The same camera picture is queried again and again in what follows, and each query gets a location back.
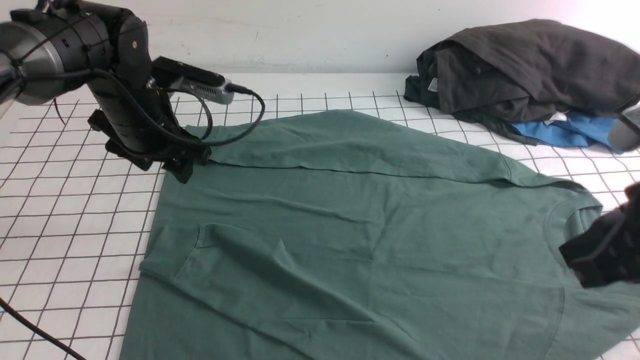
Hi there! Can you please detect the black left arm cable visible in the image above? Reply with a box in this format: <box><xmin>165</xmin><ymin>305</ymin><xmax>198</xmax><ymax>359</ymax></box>
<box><xmin>30</xmin><ymin>67</ymin><xmax>267</xmax><ymax>148</ymax></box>

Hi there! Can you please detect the dark grey garment pile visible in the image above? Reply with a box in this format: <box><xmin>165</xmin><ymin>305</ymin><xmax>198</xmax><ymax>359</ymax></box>
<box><xmin>403</xmin><ymin>19</ymin><xmax>640</xmax><ymax>152</ymax></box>

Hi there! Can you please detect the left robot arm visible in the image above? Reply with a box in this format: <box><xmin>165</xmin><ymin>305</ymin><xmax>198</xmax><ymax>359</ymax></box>
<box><xmin>1</xmin><ymin>0</ymin><xmax>224</xmax><ymax>183</ymax></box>

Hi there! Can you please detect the green long-sleeve top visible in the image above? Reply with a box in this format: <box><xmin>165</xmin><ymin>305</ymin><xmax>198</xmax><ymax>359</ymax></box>
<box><xmin>119</xmin><ymin>111</ymin><xmax>639</xmax><ymax>360</ymax></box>

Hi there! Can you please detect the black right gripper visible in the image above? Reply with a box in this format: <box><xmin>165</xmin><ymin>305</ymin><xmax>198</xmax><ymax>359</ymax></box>
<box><xmin>558</xmin><ymin>183</ymin><xmax>640</xmax><ymax>289</ymax></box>

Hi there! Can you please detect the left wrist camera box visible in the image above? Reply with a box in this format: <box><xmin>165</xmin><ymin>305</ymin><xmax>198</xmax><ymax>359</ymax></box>
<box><xmin>151</xmin><ymin>56</ymin><xmax>254</xmax><ymax>105</ymax></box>

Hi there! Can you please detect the blue garment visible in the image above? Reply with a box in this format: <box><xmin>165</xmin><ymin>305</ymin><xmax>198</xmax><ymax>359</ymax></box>
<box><xmin>510</xmin><ymin>111</ymin><xmax>625</xmax><ymax>154</ymax></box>

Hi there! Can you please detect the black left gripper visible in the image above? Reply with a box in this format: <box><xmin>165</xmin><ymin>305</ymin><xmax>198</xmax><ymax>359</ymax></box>
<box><xmin>87</xmin><ymin>75</ymin><xmax>211</xmax><ymax>184</ymax></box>

